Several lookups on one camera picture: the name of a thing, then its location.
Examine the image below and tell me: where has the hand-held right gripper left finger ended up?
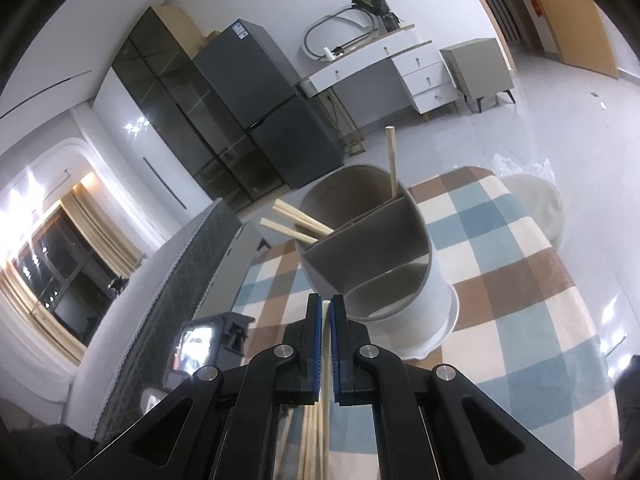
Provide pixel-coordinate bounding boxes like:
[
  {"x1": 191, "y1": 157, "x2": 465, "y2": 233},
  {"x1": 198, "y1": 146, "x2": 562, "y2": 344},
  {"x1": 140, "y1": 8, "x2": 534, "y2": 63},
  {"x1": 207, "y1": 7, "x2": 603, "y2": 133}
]
[{"x1": 70, "y1": 292, "x2": 323, "y2": 480}]

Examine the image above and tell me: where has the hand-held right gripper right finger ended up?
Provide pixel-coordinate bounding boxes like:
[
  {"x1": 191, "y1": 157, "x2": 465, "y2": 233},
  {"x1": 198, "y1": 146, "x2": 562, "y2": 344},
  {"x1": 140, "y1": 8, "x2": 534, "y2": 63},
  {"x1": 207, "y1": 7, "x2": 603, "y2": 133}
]
[{"x1": 330, "y1": 294, "x2": 586, "y2": 480}]

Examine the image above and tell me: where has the white grey utensil holder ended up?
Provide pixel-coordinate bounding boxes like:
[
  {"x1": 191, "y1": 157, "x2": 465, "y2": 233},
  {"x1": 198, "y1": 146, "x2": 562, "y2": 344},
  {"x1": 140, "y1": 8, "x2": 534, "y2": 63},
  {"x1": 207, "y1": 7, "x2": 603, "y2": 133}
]
[{"x1": 298, "y1": 163, "x2": 460, "y2": 359}]

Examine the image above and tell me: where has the wooden chopstick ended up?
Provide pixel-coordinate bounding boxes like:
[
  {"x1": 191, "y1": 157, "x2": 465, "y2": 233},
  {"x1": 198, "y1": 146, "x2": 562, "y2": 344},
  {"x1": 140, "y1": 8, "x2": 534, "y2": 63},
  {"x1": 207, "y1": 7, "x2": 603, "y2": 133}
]
[
  {"x1": 260, "y1": 218, "x2": 316, "y2": 246},
  {"x1": 384, "y1": 126, "x2": 399, "y2": 196},
  {"x1": 272, "y1": 199, "x2": 335, "y2": 236}
]

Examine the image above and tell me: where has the dark grey quilted mattress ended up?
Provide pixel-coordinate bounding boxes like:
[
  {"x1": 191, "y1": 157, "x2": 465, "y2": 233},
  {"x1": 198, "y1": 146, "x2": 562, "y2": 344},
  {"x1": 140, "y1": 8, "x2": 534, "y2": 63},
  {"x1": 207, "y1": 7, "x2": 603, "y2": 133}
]
[{"x1": 95, "y1": 199, "x2": 246, "y2": 441}]

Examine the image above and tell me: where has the beige curtain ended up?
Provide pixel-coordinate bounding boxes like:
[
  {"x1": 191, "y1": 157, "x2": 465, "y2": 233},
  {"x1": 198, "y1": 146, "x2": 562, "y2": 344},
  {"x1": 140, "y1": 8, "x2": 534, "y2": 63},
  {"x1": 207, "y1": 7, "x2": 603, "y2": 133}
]
[{"x1": 0, "y1": 192, "x2": 146, "y2": 366}]

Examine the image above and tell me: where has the checked brown blue cloth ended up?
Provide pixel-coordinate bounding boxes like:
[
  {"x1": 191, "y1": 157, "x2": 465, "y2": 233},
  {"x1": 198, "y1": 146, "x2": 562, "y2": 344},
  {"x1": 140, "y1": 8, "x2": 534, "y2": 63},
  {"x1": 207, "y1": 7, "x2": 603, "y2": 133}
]
[{"x1": 230, "y1": 166, "x2": 618, "y2": 480}]

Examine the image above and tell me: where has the dark glass window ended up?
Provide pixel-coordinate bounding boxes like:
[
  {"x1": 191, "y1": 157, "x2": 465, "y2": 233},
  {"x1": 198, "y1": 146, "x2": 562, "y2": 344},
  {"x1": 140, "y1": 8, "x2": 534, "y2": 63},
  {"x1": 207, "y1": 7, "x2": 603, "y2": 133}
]
[{"x1": 10, "y1": 205, "x2": 126, "y2": 346}]

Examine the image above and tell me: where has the white wardrobe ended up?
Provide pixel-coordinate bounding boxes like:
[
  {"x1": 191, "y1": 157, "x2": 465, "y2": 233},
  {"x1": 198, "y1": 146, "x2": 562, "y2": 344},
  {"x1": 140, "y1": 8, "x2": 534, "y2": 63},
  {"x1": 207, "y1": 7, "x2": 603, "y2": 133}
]
[{"x1": 92, "y1": 67, "x2": 216, "y2": 211}]

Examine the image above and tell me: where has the dark grey refrigerator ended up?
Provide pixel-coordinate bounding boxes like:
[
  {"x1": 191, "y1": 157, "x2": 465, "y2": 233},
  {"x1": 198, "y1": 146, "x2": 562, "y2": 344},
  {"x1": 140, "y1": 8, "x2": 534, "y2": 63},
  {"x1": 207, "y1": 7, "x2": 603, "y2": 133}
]
[{"x1": 192, "y1": 19, "x2": 346, "y2": 191}]

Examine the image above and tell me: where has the white round stool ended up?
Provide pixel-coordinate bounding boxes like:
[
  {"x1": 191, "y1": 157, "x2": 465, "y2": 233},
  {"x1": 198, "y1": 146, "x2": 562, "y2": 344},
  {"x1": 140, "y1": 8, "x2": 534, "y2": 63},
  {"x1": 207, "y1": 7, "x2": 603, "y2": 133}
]
[{"x1": 500, "y1": 174, "x2": 565, "y2": 251}]

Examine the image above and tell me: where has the clear plastic bag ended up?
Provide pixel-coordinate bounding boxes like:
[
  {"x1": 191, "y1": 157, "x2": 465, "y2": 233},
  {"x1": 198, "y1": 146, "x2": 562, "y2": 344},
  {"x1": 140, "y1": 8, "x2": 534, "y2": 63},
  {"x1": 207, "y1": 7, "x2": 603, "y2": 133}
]
[{"x1": 490, "y1": 152, "x2": 556, "y2": 186}]

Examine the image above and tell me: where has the dark glass cabinet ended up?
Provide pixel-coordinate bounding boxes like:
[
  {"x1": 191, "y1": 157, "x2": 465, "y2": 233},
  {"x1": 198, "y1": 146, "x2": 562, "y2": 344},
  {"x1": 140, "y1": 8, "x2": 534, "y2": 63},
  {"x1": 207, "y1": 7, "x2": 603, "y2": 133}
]
[{"x1": 111, "y1": 6, "x2": 286, "y2": 213}]

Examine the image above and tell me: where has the white dressing table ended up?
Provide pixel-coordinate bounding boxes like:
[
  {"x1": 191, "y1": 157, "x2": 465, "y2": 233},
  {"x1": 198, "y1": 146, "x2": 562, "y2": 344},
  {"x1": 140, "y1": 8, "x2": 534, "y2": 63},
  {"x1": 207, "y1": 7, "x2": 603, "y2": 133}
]
[{"x1": 297, "y1": 24, "x2": 458, "y2": 148}]

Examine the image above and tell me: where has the grey nightstand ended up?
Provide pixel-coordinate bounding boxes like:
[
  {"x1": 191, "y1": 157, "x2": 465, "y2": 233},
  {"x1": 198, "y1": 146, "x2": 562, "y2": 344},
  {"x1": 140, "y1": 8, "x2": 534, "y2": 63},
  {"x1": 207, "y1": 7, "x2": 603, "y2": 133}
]
[{"x1": 439, "y1": 37, "x2": 517, "y2": 113}]

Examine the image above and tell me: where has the oval mirror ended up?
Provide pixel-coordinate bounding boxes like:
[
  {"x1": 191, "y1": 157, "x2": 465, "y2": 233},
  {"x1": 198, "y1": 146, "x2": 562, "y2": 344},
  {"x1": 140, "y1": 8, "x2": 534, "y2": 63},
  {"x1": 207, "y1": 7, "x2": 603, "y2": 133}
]
[{"x1": 302, "y1": 0, "x2": 383, "y2": 61}]

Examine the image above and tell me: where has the green potted plant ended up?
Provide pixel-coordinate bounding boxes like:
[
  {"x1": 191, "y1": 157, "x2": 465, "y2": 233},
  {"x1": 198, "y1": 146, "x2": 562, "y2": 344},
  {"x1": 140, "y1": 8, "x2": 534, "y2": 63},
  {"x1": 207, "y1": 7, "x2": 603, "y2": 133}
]
[{"x1": 350, "y1": 0, "x2": 401, "y2": 31}]

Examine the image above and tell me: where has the wooden door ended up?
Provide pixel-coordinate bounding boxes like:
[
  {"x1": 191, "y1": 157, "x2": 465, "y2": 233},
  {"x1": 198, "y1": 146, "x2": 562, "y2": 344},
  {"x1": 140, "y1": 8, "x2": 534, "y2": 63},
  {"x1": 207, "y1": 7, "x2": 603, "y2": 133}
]
[{"x1": 515, "y1": 0, "x2": 621, "y2": 78}]

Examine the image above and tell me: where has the grey bed frame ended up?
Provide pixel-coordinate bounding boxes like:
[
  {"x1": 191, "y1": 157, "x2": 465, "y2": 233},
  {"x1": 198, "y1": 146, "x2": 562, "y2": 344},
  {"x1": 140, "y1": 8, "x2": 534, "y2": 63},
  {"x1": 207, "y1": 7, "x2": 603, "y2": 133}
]
[{"x1": 197, "y1": 220, "x2": 273, "y2": 321}]

